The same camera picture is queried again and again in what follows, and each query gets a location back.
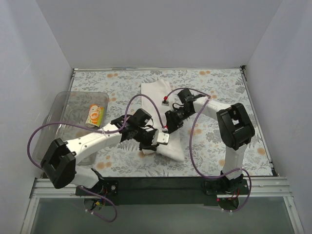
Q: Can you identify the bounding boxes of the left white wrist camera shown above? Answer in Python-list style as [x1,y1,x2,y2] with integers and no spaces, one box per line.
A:
[154,131,170,145]

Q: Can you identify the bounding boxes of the aluminium frame rail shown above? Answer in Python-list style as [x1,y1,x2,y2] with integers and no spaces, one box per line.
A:
[30,177,293,198]

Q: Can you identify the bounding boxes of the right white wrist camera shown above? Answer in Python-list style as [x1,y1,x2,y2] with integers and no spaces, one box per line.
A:
[161,96,170,106]

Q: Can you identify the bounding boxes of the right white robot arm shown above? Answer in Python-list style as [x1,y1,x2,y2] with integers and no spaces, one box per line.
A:
[165,88,255,194]

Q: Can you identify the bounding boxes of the orange patterned towel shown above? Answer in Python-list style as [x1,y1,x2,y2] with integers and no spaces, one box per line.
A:
[85,104,104,128]

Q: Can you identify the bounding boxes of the metal table edge strip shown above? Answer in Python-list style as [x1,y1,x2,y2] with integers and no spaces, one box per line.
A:
[240,65,252,104]

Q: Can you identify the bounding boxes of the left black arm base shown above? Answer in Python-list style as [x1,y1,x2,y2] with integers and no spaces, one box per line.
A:
[75,180,119,211]

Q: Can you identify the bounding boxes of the white towel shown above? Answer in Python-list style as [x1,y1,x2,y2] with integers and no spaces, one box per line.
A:
[138,79,185,162]

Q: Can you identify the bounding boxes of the clear plastic bin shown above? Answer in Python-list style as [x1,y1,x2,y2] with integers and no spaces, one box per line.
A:
[33,91,109,163]

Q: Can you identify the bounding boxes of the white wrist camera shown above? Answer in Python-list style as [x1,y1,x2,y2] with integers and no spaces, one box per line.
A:
[161,96,170,106]
[154,131,170,145]

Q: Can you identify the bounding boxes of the floral patterned table mat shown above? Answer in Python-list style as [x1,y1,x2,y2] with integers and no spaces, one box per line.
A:
[71,69,257,177]

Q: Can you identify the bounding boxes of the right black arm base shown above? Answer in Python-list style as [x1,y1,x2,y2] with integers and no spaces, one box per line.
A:
[201,177,250,212]

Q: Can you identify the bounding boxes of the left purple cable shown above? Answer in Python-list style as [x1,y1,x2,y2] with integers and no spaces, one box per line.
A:
[26,94,169,223]

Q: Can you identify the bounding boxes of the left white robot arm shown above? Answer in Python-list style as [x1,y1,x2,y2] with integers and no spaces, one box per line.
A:
[40,109,159,195]

